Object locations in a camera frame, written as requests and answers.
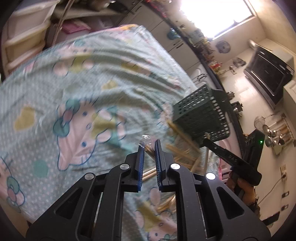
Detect person's right hand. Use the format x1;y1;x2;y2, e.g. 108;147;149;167
226;171;260;216

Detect wooden chopstick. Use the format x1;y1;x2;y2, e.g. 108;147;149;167
138;135;156;161

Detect wire mesh strainer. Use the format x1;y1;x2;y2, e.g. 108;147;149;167
254;116;265;131

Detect black range hood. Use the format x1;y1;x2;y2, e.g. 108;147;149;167
244;45;295;108

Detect cartoon print tablecloth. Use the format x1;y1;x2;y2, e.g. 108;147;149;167
1;25;219;240

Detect white lower cabinets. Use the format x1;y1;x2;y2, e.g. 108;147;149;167
121;4;211;85

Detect dark green utensil basket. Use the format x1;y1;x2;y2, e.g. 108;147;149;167
173;83;230;147

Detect wall exhaust fan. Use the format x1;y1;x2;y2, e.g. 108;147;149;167
216;41;231;54

